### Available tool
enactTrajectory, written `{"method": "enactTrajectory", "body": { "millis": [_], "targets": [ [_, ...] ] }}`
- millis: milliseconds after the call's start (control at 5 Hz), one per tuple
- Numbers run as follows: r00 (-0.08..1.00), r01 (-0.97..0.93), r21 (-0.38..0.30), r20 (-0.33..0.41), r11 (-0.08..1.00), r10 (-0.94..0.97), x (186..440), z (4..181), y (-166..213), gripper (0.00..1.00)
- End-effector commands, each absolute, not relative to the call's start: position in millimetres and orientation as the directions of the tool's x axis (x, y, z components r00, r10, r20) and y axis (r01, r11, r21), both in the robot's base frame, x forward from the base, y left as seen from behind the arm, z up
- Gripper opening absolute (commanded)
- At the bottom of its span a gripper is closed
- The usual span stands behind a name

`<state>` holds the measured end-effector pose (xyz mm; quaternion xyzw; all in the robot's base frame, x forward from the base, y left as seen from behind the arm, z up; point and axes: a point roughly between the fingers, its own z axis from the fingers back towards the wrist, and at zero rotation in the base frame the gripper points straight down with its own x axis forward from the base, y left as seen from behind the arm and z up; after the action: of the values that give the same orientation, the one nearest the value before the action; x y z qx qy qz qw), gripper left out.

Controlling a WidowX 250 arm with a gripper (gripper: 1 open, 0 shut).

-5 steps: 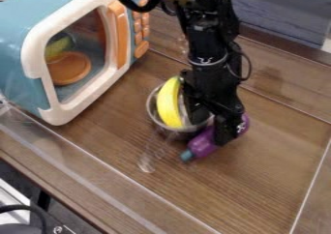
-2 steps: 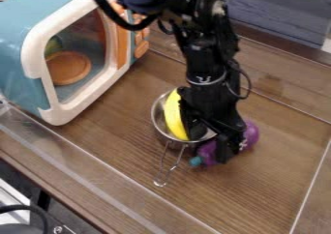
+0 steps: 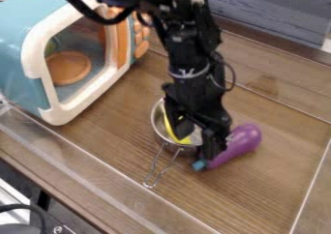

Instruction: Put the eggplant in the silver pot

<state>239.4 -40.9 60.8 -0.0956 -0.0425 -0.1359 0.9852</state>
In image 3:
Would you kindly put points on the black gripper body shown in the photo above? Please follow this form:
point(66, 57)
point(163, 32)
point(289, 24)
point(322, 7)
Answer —
point(198, 93)

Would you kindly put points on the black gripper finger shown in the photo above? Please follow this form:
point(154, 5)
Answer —
point(214, 142)
point(182, 126)

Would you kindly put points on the silver pot with wire handle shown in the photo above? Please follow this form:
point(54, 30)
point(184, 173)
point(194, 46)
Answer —
point(177, 148)

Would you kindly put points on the purple toy eggplant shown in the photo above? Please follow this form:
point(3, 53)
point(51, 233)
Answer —
point(245, 140)

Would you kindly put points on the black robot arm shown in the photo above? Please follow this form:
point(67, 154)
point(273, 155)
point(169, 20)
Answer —
point(190, 35)

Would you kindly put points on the yellow toy banana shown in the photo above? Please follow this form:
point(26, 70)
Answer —
point(185, 141)

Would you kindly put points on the orange microwave turntable plate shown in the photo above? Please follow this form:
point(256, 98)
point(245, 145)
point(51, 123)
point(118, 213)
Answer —
point(69, 66)

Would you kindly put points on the blue toy microwave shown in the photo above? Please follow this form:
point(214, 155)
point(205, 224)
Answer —
point(42, 27)

